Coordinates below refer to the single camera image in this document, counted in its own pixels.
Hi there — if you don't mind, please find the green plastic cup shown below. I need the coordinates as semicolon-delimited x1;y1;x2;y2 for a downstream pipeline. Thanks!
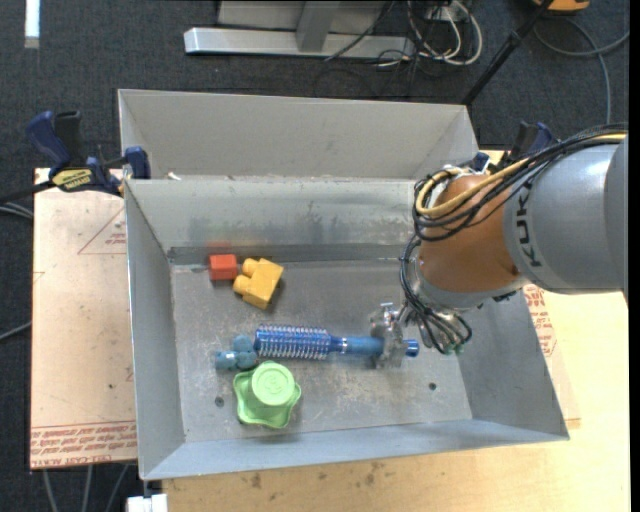
232;360;303;431

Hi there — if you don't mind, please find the grey metal bin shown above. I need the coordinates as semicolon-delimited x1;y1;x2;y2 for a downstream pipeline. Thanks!
117;88;571;482

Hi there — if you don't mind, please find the yellow toy building block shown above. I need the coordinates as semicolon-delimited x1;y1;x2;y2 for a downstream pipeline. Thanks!
232;257;286;311

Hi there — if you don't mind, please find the blue toy piece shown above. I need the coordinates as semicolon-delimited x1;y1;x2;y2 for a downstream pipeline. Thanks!
214;334;259;372

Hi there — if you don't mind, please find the red toy block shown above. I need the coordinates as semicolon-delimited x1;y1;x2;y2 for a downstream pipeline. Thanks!
208;253;240;282

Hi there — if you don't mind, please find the blue hairbrush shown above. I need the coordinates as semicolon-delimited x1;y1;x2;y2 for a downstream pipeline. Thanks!
252;323;420;362

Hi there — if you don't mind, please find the brown cardboard board red print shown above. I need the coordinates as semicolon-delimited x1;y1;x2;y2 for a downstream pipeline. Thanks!
29;167;582;472

